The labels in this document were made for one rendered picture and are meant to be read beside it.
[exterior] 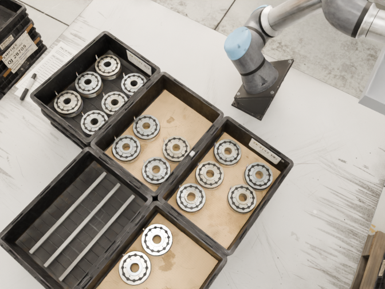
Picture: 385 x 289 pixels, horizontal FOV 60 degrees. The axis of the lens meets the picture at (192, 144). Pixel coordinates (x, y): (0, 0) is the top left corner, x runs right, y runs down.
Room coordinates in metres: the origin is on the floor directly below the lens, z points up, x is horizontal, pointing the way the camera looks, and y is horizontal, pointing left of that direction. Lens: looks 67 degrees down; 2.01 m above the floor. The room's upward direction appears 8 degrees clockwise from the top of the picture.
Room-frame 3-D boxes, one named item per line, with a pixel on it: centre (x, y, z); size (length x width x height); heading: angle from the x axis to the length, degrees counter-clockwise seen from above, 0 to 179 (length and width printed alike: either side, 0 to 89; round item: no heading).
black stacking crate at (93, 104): (0.64, 0.38, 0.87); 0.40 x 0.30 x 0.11; 150
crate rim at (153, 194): (0.49, 0.12, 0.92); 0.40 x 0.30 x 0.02; 150
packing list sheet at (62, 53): (0.78, 0.65, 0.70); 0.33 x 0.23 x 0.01; 159
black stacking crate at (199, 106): (0.49, 0.12, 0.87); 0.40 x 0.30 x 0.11; 150
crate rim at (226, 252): (0.34, -0.14, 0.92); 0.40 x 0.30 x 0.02; 150
